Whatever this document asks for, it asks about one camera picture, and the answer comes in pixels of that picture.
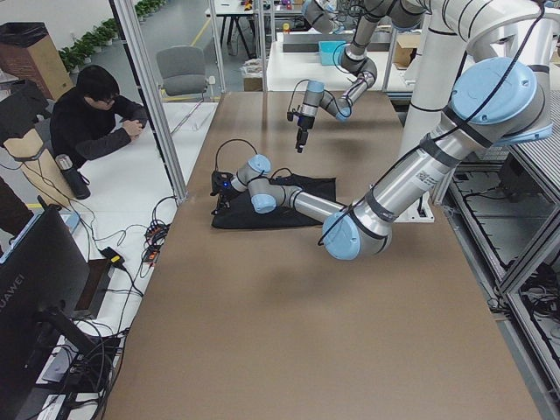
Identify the brown cardboard box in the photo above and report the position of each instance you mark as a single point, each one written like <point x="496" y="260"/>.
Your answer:
<point x="28" y="52"/>

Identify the blue plastic bin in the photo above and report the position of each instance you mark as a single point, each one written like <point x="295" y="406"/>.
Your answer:
<point x="330" y="52"/>

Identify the black Huawei monitor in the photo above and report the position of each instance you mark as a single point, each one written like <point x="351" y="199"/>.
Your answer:
<point x="42" y="279"/>

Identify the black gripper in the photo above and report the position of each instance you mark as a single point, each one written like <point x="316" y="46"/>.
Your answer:
<point x="223" y="192"/>
<point x="303" y="122"/>

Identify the grey office chair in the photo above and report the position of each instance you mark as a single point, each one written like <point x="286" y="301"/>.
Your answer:
<point x="183" y="71"/>

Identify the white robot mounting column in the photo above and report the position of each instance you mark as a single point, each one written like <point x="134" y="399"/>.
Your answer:
<point x="457" y="30"/>

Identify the person in black clothes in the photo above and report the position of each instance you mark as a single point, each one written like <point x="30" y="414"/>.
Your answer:
<point x="92" y="119"/>

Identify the black thermos bottle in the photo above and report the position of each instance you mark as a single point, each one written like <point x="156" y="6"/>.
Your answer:
<point x="75" y="180"/>

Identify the aluminium frame post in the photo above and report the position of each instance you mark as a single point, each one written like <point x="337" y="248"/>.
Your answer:
<point x="129" y="30"/>

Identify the red black usb hub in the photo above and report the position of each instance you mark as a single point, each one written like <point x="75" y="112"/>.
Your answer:
<point x="154" y="238"/>

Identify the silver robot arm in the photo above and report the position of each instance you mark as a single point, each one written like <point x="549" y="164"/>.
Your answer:
<point x="353" y="59"/>
<point x="493" y="101"/>

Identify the black power adapter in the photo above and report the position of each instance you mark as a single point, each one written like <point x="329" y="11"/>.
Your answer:
<point x="114" y="257"/>

